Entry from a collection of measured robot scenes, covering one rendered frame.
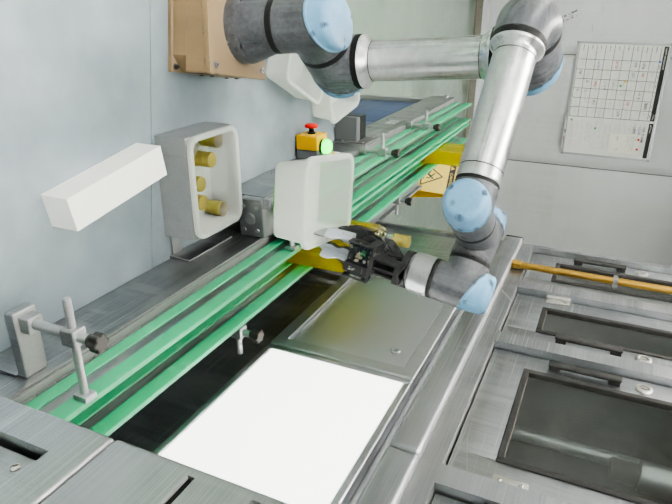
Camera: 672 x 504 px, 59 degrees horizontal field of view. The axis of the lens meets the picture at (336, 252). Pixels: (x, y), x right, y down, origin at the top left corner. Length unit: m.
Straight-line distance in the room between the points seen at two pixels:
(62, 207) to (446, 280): 0.67
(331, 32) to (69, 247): 0.64
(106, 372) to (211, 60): 0.63
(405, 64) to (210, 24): 0.40
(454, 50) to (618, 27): 5.89
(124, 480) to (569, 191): 7.05
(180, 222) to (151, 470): 0.83
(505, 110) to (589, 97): 6.15
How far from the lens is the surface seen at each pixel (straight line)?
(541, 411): 1.31
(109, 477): 0.56
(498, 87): 1.07
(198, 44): 1.29
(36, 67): 1.11
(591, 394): 1.40
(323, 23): 1.25
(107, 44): 1.22
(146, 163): 1.20
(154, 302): 1.19
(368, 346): 1.36
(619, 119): 7.21
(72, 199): 1.09
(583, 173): 7.35
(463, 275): 1.07
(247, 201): 1.44
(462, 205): 0.96
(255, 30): 1.30
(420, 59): 1.30
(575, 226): 7.53
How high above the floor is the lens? 1.61
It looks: 23 degrees down
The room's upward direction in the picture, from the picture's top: 100 degrees clockwise
